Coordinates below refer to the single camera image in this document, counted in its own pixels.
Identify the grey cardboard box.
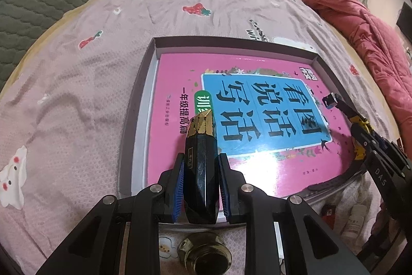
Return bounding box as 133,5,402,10
117,37,364,226

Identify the small white bottle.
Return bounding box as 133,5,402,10
341,204,367,238

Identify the black television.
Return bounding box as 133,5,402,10
396,3,412,40

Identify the pink printed bedsheet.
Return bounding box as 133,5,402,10
0,0,412,275

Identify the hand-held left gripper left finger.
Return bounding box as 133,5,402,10
35,153,185,275

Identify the pink quilt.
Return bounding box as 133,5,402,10
295,0,412,140

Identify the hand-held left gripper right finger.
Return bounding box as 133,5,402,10
218,153,371,275

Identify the pink book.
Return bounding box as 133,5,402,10
146,53,355,198

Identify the black and gold faceted bottle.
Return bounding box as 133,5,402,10
185,107,222,226

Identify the yellow black tape measure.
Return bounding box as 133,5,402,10
308,93,375,192

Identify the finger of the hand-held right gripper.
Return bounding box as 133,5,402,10
368,129,408,166
364,146,401,221

